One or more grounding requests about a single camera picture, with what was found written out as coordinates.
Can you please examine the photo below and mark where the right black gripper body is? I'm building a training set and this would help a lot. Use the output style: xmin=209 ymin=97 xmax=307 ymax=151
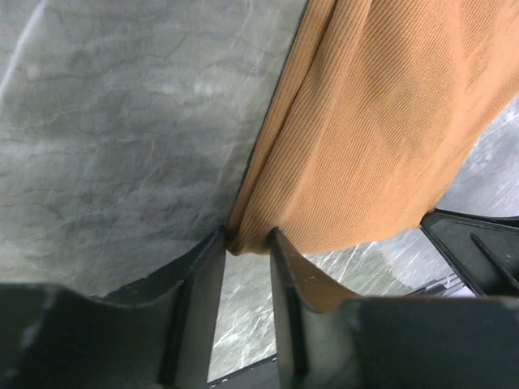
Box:
xmin=420 ymin=209 xmax=518 ymax=296

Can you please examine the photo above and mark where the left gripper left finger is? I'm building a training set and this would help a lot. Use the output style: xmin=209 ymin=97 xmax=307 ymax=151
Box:
xmin=1 ymin=229 xmax=225 ymax=388

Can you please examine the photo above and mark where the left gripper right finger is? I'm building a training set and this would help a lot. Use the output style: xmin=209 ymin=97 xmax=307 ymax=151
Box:
xmin=268 ymin=229 xmax=518 ymax=388

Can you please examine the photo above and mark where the tan ribbed tank top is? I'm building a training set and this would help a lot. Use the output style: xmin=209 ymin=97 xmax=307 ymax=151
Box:
xmin=225 ymin=0 xmax=519 ymax=256

